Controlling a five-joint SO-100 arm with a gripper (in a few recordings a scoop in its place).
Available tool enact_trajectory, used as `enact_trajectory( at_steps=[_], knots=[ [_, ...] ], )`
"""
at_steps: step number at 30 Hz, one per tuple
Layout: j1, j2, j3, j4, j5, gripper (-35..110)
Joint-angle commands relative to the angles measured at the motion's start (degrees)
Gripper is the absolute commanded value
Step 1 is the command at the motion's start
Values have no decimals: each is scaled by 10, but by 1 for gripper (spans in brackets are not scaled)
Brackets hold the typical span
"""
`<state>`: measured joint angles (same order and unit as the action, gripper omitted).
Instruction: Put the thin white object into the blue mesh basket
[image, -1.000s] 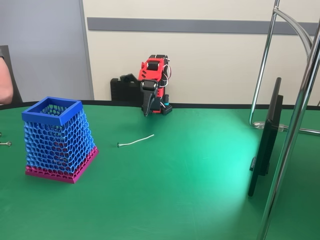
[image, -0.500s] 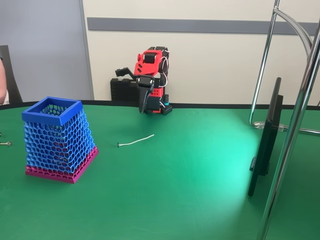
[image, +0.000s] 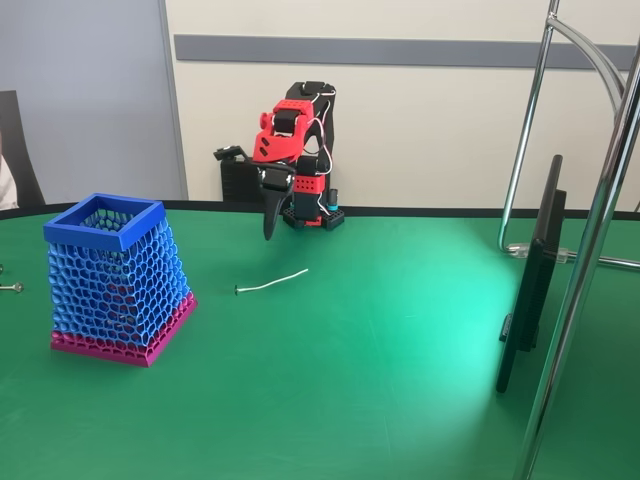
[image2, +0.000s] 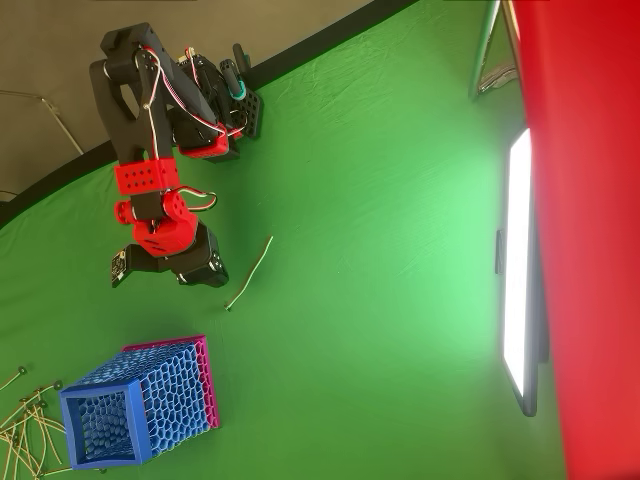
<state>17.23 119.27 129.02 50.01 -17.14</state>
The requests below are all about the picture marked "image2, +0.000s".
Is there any thin pale stick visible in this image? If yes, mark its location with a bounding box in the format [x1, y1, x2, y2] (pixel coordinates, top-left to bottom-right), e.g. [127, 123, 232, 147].
[225, 235, 275, 313]

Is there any blue and pink mesh basket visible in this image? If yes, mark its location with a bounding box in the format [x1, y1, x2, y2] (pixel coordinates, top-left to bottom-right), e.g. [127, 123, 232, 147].
[58, 334, 222, 472]

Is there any green table cloth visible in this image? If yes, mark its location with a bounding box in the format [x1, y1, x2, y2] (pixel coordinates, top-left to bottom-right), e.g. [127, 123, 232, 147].
[0, 0, 571, 480]

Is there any black LED light panel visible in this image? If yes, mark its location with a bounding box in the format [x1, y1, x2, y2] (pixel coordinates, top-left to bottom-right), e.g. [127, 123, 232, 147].
[494, 127, 551, 419]

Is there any chrome tube stand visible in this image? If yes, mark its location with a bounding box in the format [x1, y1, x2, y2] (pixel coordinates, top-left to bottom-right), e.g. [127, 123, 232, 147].
[468, 0, 522, 102]

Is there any large red smooth object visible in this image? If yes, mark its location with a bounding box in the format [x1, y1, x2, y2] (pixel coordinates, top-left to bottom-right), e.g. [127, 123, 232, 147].
[508, 0, 640, 480]

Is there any red white servo cable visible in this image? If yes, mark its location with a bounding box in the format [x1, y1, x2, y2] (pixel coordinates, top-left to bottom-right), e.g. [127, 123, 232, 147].
[139, 45, 167, 162]
[163, 88, 247, 140]
[168, 184, 219, 213]

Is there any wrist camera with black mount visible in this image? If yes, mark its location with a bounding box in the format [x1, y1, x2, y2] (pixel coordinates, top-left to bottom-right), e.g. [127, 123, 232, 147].
[110, 242, 172, 290]

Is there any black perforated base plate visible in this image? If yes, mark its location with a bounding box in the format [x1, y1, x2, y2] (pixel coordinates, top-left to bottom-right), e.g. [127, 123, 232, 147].
[219, 85, 265, 142]

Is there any black clamp with teal ring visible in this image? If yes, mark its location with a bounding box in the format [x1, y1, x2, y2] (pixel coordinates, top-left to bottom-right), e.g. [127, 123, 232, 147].
[218, 43, 252, 102]

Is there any thin grey floor cable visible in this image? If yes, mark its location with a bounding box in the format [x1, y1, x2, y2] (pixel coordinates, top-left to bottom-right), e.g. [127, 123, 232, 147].
[0, 88, 85, 157]

